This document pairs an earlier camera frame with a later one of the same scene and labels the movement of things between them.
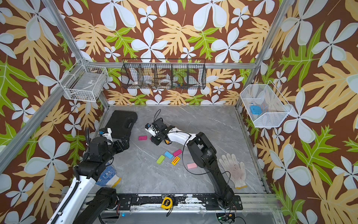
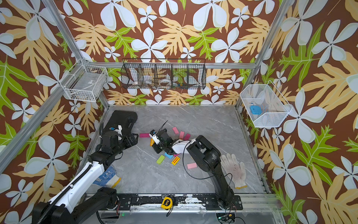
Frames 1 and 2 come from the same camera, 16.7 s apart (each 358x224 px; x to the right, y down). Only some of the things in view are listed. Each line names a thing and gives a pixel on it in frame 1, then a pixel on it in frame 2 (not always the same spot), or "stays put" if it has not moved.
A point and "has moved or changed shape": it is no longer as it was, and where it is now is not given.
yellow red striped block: (175, 160) stays put
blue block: (168, 154) stays put
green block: (160, 159) stays put
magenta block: (142, 138) has moved or changed shape
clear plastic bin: (265, 104) stays put
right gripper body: (157, 138) → (160, 147)
